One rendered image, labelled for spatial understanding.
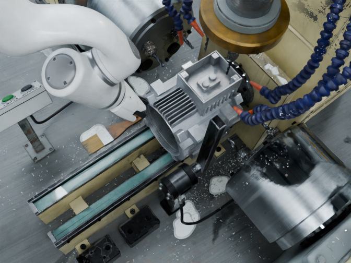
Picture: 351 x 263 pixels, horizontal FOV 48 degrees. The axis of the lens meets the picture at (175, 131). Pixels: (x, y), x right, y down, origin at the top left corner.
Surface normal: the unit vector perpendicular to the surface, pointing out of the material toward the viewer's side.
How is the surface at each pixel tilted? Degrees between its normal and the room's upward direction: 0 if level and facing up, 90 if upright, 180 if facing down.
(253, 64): 90
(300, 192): 25
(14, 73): 0
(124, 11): 36
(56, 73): 30
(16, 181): 0
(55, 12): 19
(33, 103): 51
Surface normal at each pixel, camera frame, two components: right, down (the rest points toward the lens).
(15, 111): 0.52, 0.29
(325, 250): 0.07, -0.43
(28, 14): 0.86, -0.10
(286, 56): -0.79, 0.53
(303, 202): -0.31, -0.13
